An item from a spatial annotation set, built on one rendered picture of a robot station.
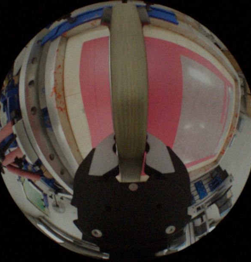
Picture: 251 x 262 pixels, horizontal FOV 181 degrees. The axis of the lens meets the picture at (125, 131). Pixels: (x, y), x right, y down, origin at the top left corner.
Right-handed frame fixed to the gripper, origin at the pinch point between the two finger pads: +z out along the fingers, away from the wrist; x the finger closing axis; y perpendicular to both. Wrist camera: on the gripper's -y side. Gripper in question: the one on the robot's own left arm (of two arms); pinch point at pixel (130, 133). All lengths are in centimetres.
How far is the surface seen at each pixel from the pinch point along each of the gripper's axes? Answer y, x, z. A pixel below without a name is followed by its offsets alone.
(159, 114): -1.6, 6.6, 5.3
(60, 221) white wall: 380, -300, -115
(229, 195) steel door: 227, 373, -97
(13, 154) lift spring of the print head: 5, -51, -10
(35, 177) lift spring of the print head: 28, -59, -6
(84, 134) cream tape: 2.9, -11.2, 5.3
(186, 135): 4.3, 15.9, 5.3
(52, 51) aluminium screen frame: -20.3, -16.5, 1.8
